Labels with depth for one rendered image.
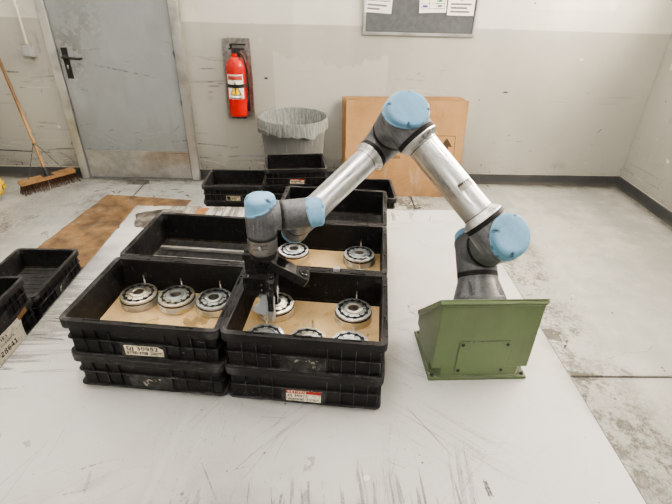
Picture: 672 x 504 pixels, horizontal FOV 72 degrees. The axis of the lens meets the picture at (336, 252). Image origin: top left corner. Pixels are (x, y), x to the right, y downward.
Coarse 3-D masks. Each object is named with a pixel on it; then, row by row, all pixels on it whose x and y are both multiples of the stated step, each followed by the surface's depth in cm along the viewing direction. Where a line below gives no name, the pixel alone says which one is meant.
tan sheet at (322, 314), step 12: (252, 312) 131; (300, 312) 131; (312, 312) 131; (324, 312) 131; (372, 312) 132; (252, 324) 126; (276, 324) 126; (288, 324) 126; (300, 324) 127; (324, 324) 127; (336, 324) 127; (372, 324) 127; (372, 336) 123
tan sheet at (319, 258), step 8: (312, 256) 157; (320, 256) 157; (328, 256) 158; (336, 256) 158; (376, 256) 158; (304, 264) 153; (312, 264) 153; (320, 264) 153; (328, 264) 153; (336, 264) 153; (344, 264) 153; (376, 264) 154
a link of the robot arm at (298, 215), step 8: (280, 200) 112; (288, 200) 112; (296, 200) 112; (304, 200) 112; (312, 200) 112; (320, 200) 113; (280, 208) 110; (288, 208) 110; (296, 208) 111; (304, 208) 111; (312, 208) 111; (320, 208) 112; (288, 216) 110; (296, 216) 111; (304, 216) 111; (312, 216) 112; (320, 216) 112; (288, 224) 111; (296, 224) 112; (304, 224) 112; (312, 224) 113; (320, 224) 114; (296, 232) 118; (304, 232) 119
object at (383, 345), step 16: (320, 272) 131; (336, 272) 131; (352, 272) 131; (240, 288) 123; (384, 288) 127; (384, 304) 119; (224, 320) 112; (384, 320) 115; (224, 336) 108; (240, 336) 108; (256, 336) 107; (272, 336) 107; (288, 336) 107; (304, 336) 108; (384, 336) 108; (368, 352) 107; (384, 352) 107
